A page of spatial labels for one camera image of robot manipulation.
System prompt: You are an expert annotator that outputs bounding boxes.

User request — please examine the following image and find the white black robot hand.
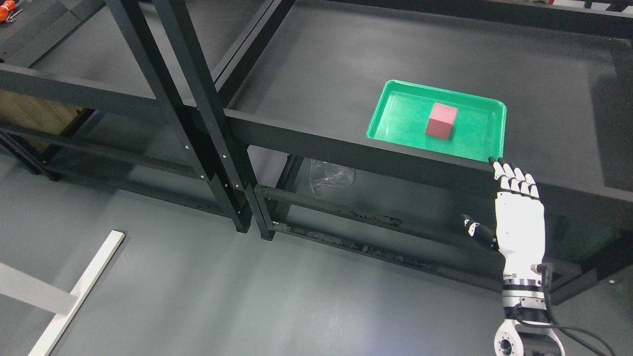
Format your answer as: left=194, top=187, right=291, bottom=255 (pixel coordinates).
left=461, top=156, right=545, bottom=286

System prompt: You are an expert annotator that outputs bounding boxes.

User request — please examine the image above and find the pink cube block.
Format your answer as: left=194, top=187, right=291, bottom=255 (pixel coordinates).
left=425, top=103, right=457, bottom=140

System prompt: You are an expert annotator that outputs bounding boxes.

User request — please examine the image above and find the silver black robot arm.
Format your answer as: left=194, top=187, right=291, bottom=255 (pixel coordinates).
left=493, top=284, right=566, bottom=356

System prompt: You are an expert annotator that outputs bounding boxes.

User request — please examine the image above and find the green plastic tray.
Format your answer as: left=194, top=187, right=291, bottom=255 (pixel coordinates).
left=365, top=80, right=507, bottom=162

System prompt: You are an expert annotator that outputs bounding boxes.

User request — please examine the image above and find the black metal shelf left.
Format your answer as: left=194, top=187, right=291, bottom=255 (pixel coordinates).
left=0, top=0, right=277, bottom=234

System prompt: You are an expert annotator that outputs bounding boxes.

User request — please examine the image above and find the clear plastic bag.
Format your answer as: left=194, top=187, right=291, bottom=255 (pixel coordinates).
left=308, top=159, right=357, bottom=198

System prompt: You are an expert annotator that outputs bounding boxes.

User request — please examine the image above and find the white table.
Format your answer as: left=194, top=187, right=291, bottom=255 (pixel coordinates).
left=0, top=230, right=126, bottom=356

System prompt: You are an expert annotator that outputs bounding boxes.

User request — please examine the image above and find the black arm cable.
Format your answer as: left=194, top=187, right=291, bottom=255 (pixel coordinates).
left=514, top=262, right=619, bottom=356

